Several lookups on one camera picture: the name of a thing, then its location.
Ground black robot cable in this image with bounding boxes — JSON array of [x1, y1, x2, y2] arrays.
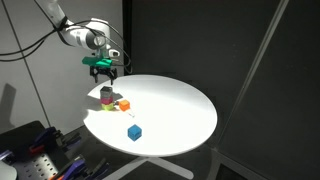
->
[[0, 33, 56, 63], [0, 19, 68, 57]]

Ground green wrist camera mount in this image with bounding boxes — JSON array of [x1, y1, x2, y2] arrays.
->
[[81, 55, 115, 68]]

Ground white rounded object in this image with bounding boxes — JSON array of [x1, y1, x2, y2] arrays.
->
[[0, 161, 18, 180]]

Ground lime green block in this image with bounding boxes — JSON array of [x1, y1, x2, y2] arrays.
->
[[101, 102, 115, 112]]

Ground aluminium frame bar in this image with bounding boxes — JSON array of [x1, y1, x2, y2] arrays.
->
[[212, 0, 290, 154], [209, 148, 266, 180]]

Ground perforated metal plate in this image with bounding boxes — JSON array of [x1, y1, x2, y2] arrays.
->
[[15, 152, 60, 180]]

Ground black vertical post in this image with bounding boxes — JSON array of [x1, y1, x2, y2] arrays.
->
[[121, 0, 134, 80]]

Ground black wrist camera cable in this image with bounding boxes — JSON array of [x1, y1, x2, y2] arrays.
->
[[76, 19, 134, 76]]

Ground black tool pieces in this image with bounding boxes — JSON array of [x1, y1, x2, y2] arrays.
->
[[84, 157, 112, 179]]

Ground purple clamp with orange tip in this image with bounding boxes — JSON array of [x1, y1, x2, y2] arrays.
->
[[49, 157, 88, 180]]

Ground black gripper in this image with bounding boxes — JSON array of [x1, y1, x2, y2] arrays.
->
[[89, 64, 118, 86]]

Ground orange block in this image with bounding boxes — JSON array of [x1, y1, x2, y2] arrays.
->
[[118, 99, 132, 113]]

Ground black workbench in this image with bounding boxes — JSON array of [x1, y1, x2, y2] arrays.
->
[[0, 119, 113, 180]]

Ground white table base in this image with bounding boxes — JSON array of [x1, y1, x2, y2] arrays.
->
[[111, 155, 195, 180]]

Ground small purple clamp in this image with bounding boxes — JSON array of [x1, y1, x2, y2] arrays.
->
[[0, 149, 15, 165]]

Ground blue block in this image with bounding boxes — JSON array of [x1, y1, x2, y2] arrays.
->
[[127, 123, 143, 143]]

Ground magenta block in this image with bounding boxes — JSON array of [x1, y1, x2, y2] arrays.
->
[[100, 96, 115, 106]]

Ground black clamp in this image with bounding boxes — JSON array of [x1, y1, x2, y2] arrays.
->
[[59, 130, 82, 152]]

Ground blue clamp with red grip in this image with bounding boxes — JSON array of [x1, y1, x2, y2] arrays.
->
[[28, 125, 65, 155]]

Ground grey block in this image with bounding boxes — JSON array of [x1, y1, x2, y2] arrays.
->
[[99, 85, 114, 100]]

